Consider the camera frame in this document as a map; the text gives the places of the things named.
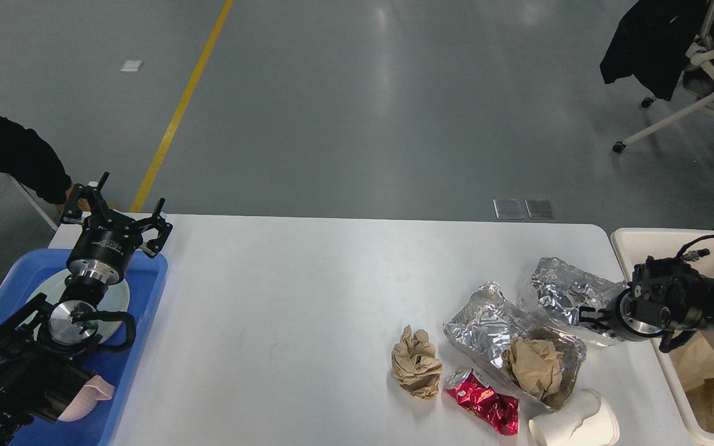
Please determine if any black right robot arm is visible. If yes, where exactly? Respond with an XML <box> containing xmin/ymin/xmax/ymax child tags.
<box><xmin>578</xmin><ymin>235</ymin><xmax>714</xmax><ymax>353</ymax></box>

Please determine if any pink mug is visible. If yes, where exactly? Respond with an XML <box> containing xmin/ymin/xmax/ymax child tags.
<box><xmin>57</xmin><ymin>375</ymin><xmax>115</xmax><ymax>422</ymax></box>

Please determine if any crumpled paper in foil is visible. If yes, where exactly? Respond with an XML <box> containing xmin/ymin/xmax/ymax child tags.
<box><xmin>502</xmin><ymin>337</ymin><xmax>563</xmax><ymax>401</ymax></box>

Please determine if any large brown paper bag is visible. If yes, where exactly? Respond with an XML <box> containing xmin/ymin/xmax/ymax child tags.
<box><xmin>669</xmin><ymin>332</ymin><xmax>714</xmax><ymax>399</ymax></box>

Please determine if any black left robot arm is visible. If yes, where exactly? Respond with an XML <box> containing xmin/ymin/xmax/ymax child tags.
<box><xmin>0</xmin><ymin>174</ymin><xmax>173</xmax><ymax>445</ymax></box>

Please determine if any crumpled brown paper ball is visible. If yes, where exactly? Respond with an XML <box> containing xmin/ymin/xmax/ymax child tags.
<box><xmin>390</xmin><ymin>325</ymin><xmax>444</xmax><ymax>401</ymax></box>

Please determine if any clear floor plate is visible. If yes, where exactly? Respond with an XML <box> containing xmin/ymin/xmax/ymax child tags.
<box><xmin>493</xmin><ymin>198</ymin><xmax>525</xmax><ymax>220</ymax></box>
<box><xmin>524</xmin><ymin>199</ymin><xmax>556</xmax><ymax>220</ymax></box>

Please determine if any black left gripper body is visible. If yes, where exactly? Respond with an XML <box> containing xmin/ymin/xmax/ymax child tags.
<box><xmin>67</xmin><ymin>229</ymin><xmax>142</xmax><ymax>286</ymax></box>

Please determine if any blue plastic tray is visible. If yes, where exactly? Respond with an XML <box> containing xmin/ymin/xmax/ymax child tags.
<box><xmin>0</xmin><ymin>248</ymin><xmax>168</xmax><ymax>445</ymax></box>

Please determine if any silver foil wrapper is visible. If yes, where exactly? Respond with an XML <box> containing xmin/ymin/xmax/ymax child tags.
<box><xmin>518</xmin><ymin>257</ymin><xmax>625</xmax><ymax>347</ymax></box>

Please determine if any silver foil bag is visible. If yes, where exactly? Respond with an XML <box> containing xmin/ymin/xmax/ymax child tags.
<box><xmin>443</xmin><ymin>282</ymin><xmax>586</xmax><ymax>411</ymax></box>

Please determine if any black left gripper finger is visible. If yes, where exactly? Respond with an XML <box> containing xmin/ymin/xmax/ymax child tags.
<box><xmin>128</xmin><ymin>198</ymin><xmax>173</xmax><ymax>258</ymax></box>
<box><xmin>59</xmin><ymin>172</ymin><xmax>114</xmax><ymax>230</ymax></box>

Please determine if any crushed red can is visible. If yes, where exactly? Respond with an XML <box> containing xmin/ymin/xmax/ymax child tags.
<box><xmin>444</xmin><ymin>367</ymin><xmax>519</xmax><ymax>437</ymax></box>

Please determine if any tan boot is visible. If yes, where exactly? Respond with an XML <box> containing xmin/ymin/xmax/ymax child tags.
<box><xmin>58</xmin><ymin>183</ymin><xmax>121</xmax><ymax>219</ymax></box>

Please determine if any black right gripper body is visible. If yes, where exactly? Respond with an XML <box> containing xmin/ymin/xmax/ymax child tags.
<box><xmin>602</xmin><ymin>288</ymin><xmax>652</xmax><ymax>342</ymax></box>

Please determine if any left clear floor plate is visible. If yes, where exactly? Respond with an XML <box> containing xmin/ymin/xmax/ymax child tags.
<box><xmin>493</xmin><ymin>198</ymin><xmax>525</xmax><ymax>220</ymax></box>

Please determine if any white floor tag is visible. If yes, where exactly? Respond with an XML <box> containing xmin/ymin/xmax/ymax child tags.
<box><xmin>120</xmin><ymin>59</ymin><xmax>144</xmax><ymax>72</ymax></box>

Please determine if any white paper cup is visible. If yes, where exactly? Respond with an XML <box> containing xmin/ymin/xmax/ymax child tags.
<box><xmin>528</xmin><ymin>388</ymin><xmax>620</xmax><ymax>445</ymax></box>

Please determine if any black jacket on chair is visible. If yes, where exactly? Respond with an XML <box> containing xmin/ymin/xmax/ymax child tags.
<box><xmin>599</xmin><ymin>1</ymin><xmax>714</xmax><ymax>101</ymax></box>

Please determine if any person in black left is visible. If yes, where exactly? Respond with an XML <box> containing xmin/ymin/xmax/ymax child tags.
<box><xmin>0</xmin><ymin>116</ymin><xmax>72</xmax><ymax>206</ymax></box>

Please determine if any right clear floor plate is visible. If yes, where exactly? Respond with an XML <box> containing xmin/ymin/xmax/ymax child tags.
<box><xmin>524</xmin><ymin>199</ymin><xmax>556</xmax><ymax>220</ymax></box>

